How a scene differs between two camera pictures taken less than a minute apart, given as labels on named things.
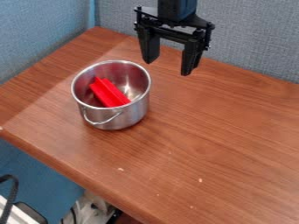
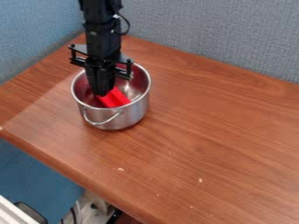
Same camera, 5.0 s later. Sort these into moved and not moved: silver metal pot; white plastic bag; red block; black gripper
Moved: black gripper
Not moved: red block; white plastic bag; silver metal pot
